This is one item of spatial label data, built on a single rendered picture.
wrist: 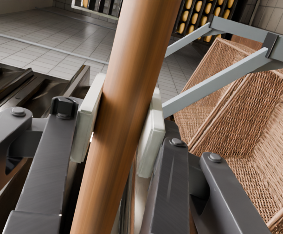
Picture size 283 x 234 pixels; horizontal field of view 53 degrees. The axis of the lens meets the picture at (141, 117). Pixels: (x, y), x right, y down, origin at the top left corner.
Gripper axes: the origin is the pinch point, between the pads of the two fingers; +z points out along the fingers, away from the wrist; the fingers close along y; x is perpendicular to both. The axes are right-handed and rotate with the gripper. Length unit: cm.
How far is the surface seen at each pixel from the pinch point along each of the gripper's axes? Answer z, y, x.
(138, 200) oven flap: 59, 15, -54
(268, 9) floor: 270, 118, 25
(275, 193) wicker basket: 62, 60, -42
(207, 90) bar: 36.3, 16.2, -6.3
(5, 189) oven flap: 34, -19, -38
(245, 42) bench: 144, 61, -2
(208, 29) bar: 84, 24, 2
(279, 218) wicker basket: 32, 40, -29
